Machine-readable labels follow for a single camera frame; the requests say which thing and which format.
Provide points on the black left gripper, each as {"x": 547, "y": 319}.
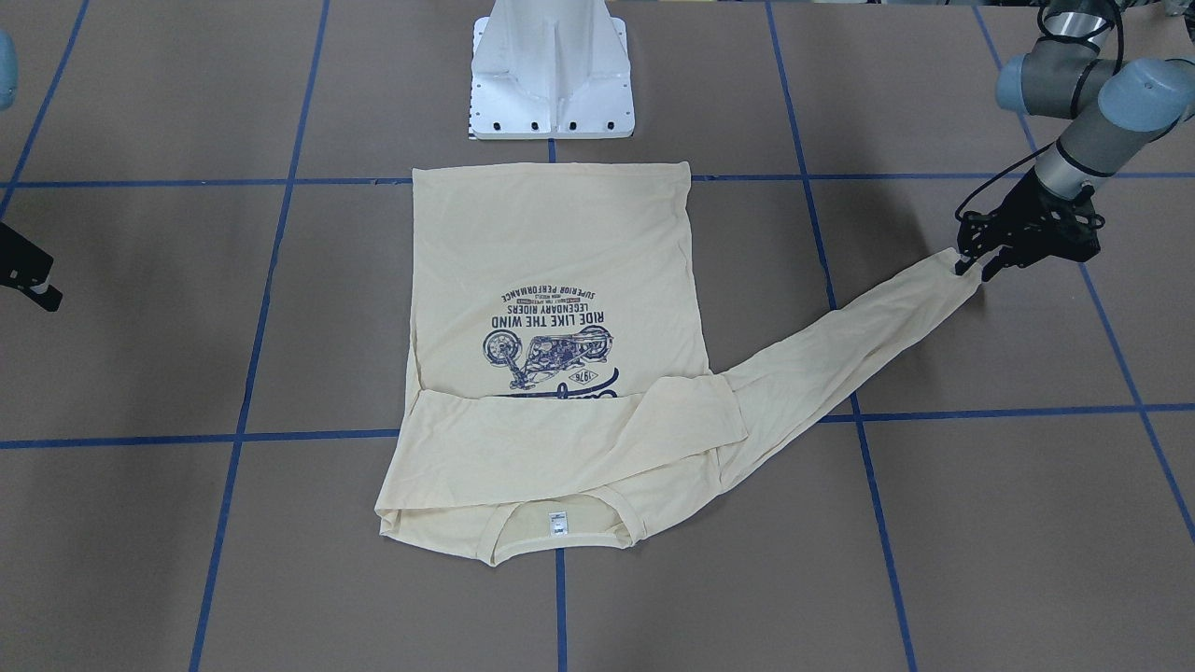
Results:
{"x": 1033, "y": 202}

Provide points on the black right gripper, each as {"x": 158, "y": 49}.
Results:
{"x": 25, "y": 268}

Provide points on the cream long sleeve shirt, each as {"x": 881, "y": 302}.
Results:
{"x": 558, "y": 388}

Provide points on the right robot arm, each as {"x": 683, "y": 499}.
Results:
{"x": 9, "y": 80}

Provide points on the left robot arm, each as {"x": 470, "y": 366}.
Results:
{"x": 1114, "y": 108}

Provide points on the white camera pedestal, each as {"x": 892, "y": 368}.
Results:
{"x": 550, "y": 70}

